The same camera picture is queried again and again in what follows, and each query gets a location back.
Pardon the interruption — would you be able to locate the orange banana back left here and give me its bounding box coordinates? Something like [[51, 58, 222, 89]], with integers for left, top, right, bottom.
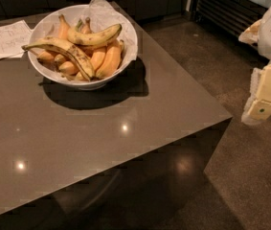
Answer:
[[58, 14, 70, 39]]

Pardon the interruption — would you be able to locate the dark cabinet with vent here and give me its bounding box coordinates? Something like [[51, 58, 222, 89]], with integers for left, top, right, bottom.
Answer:
[[191, 0, 271, 38]]

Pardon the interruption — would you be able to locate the crumpled white paper in bowl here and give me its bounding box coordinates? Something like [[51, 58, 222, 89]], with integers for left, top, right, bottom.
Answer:
[[89, 0, 138, 71]]

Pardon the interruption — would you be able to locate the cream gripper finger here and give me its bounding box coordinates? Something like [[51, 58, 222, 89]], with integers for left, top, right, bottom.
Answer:
[[241, 61, 271, 126]]

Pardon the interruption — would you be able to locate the white ceramic bowl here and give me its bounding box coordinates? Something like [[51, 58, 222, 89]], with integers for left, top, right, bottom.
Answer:
[[28, 5, 132, 90]]

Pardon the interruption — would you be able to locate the orange banana middle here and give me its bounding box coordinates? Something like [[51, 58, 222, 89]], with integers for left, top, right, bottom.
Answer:
[[90, 47, 106, 71]]

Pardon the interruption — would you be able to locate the orange banana right side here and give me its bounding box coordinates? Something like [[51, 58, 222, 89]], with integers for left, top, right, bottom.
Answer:
[[96, 40, 122, 79]]

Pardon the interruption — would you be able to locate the long bruised yellow banana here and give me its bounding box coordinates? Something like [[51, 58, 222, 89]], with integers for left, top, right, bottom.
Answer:
[[22, 36, 95, 81]]

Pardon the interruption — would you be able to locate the white paper sheet with drawing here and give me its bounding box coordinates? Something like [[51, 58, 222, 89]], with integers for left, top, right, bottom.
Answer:
[[0, 20, 32, 59]]

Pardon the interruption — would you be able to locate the small orange banana front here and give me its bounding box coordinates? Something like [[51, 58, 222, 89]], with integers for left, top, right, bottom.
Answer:
[[58, 61, 79, 75]]

